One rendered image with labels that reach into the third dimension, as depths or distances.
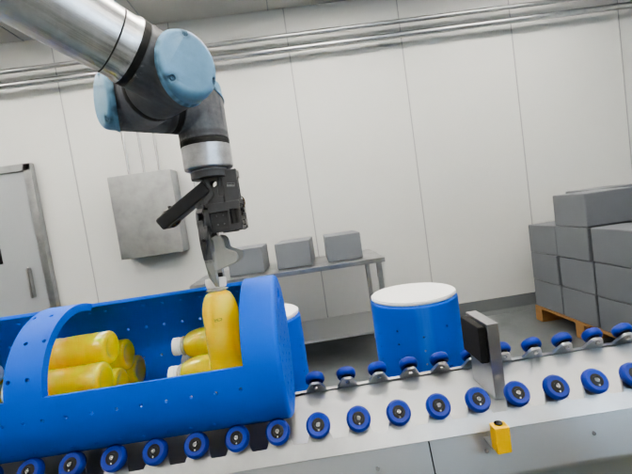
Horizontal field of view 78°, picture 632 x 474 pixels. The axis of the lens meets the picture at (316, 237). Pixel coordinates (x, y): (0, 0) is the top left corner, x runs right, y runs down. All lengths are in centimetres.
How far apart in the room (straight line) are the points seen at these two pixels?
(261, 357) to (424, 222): 366
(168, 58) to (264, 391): 53
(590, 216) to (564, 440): 282
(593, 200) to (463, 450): 296
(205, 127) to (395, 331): 84
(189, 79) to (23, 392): 59
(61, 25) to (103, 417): 59
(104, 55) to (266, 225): 358
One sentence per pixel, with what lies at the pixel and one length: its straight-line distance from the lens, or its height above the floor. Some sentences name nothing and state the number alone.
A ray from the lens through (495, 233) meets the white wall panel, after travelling 456.
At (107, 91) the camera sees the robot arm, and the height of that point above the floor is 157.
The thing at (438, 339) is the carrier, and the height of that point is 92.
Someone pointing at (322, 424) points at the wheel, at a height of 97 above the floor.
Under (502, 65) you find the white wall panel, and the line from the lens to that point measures 482.
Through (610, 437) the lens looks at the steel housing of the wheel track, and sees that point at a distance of 96.
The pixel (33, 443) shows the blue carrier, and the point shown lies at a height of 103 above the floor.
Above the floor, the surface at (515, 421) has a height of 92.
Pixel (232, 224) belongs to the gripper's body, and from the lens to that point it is 72.
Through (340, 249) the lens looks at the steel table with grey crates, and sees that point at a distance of 333.
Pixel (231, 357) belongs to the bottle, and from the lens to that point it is 75.
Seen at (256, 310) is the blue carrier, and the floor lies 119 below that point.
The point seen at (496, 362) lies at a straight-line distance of 89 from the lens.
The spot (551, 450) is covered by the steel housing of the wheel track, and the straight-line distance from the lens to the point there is 91.
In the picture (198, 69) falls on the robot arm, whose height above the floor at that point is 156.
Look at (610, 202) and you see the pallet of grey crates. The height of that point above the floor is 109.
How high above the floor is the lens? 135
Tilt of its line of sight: 4 degrees down
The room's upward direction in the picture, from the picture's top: 8 degrees counter-clockwise
